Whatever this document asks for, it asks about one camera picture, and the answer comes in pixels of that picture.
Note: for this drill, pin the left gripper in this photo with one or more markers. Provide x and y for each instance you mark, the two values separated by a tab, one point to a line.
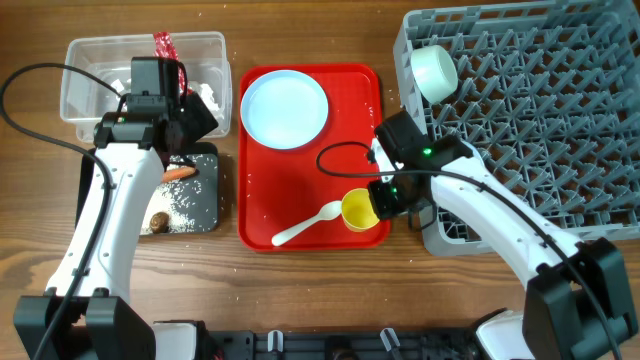
196	115

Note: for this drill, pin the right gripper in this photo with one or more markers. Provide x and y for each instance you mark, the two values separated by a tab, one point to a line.
383	206

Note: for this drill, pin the white napkin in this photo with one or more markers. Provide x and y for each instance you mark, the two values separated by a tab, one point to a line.
203	90

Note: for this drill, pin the yellow cup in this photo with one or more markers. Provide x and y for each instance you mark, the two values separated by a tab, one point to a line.
357	210

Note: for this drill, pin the orange carrot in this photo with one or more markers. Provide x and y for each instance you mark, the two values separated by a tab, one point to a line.
178	173

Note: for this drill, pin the white plastic spoon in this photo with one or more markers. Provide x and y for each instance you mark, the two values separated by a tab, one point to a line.
329	211

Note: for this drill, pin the red snack wrapper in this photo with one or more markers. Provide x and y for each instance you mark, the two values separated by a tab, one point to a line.
165	48

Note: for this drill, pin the white rice pile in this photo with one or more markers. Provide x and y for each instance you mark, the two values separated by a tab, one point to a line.
192	202

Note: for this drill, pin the light blue plate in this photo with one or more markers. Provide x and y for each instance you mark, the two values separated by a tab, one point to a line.
284	109

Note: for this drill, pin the brown mushroom piece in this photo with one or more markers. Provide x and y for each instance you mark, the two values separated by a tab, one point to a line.
159	223

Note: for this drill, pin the green bowl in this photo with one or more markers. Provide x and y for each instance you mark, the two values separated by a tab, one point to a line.
434	73

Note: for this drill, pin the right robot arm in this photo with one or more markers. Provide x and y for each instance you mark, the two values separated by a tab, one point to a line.
578	301

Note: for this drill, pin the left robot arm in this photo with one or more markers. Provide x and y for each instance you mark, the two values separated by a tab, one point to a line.
85	311

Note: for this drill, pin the grey dishwasher rack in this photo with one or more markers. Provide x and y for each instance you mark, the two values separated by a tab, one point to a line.
548	93

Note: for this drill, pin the black tray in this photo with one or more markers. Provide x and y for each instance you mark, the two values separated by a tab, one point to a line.
138	193

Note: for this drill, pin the clear plastic bin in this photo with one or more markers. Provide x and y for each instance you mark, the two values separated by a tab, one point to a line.
83	102

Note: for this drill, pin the red serving tray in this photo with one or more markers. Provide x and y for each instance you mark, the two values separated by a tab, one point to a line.
281	188

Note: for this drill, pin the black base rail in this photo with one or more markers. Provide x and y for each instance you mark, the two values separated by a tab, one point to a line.
446	344

